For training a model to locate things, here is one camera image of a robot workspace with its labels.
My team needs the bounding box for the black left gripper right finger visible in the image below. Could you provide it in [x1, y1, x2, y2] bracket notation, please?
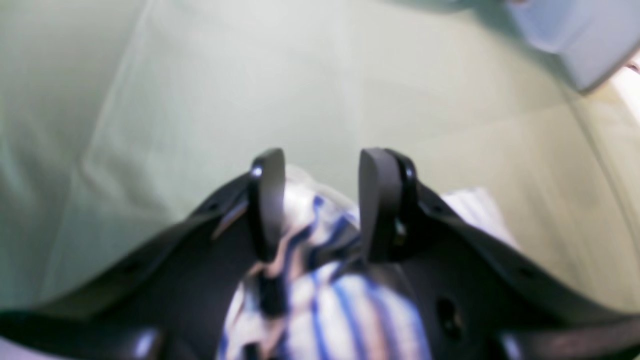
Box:
[358, 147, 640, 360]

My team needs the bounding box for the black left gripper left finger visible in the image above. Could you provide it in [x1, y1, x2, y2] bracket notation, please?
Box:
[1, 148, 285, 360]

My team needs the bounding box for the blue white striped t-shirt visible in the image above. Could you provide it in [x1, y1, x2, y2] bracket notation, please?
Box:
[217, 167, 521, 360]

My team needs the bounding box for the green table cloth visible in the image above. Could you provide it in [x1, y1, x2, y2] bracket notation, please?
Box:
[1, 0, 639, 314]

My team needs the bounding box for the white box corner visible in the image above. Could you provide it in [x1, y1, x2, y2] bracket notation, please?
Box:
[504, 0, 640, 94]

